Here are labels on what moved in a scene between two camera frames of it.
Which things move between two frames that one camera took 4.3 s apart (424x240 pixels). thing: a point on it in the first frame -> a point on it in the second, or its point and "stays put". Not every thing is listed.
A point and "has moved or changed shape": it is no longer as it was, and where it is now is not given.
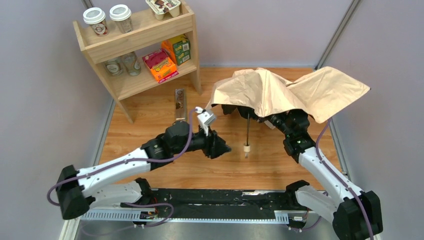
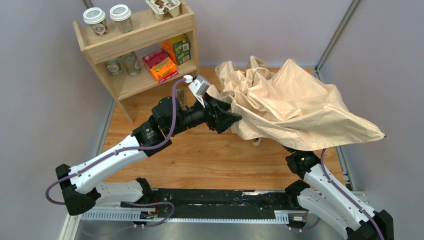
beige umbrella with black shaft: [257, 93] has moved or changed shape
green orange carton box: [178, 48] stays put
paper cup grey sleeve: [121, 14] stays put
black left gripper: [212, 143] -> [212, 114]
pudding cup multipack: [160, 7] stays put
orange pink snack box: [161, 66] stays put
